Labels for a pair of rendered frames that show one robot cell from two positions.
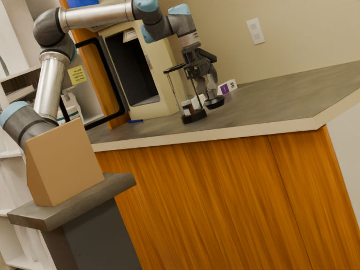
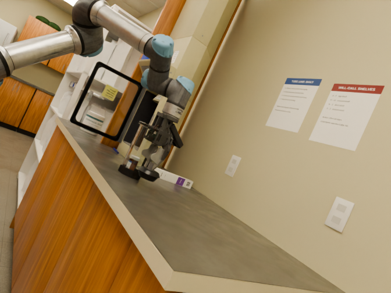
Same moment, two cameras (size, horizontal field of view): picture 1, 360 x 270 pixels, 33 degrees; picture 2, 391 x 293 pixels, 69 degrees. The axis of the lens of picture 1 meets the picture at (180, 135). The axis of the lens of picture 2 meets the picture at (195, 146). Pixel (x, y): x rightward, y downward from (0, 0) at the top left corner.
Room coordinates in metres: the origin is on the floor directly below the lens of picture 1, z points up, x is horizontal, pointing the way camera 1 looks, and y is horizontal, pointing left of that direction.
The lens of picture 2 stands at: (1.20, -0.35, 1.15)
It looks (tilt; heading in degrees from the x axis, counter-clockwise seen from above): 1 degrees up; 3
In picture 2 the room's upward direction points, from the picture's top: 25 degrees clockwise
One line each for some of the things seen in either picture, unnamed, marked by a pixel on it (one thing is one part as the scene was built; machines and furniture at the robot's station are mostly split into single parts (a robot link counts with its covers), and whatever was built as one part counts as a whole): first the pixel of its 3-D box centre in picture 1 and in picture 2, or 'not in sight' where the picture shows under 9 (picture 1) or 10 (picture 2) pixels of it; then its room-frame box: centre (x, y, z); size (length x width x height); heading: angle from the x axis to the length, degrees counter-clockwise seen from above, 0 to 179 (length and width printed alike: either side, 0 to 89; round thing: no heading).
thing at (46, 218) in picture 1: (70, 199); not in sight; (1.89, 0.40, 0.92); 0.32 x 0.32 x 0.04; 33
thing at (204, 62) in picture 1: (195, 61); (162, 130); (2.26, -0.15, 1.17); 0.09 x 0.08 x 0.12; 143
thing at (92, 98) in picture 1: (84, 85); (107, 102); (2.89, 0.35, 1.19); 0.30 x 0.01 x 0.40; 118
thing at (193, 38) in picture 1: (189, 40); (173, 111); (2.26, -0.16, 1.25); 0.08 x 0.08 x 0.05
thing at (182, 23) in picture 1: (181, 20); (180, 92); (2.26, -0.15, 1.33); 0.09 x 0.08 x 0.11; 88
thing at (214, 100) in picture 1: (213, 98); (149, 170); (2.28, -0.17, 1.01); 0.09 x 0.09 x 0.07
